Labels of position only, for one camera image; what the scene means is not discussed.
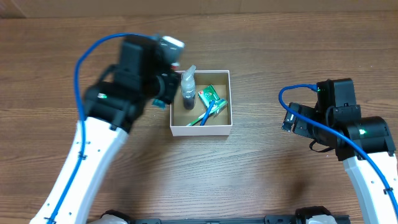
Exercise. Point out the clear foam pump bottle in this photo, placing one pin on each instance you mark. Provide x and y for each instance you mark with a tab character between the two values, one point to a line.
188	88

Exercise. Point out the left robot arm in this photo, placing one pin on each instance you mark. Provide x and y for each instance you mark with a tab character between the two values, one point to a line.
106	112

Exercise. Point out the red teal toothpaste tube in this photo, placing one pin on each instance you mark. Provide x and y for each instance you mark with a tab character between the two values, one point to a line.
158	103

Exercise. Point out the green soap box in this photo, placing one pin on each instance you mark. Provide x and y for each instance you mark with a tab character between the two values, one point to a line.
209	94

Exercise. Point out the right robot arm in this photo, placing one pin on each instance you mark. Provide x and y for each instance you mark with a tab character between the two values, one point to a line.
364	145

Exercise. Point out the blue disposable razor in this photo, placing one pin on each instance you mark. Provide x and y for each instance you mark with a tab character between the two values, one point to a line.
206	115

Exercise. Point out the white cardboard box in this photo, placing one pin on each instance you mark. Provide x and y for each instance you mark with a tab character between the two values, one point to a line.
219	125

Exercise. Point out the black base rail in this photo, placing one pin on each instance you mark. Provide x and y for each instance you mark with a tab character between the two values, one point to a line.
316	214

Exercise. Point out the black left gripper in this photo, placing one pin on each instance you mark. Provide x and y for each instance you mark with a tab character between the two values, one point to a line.
170	88

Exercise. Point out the green toothbrush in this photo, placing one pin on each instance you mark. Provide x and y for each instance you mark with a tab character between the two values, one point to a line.
222	104

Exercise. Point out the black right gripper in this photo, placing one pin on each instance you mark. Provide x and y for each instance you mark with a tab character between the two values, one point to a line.
298	119

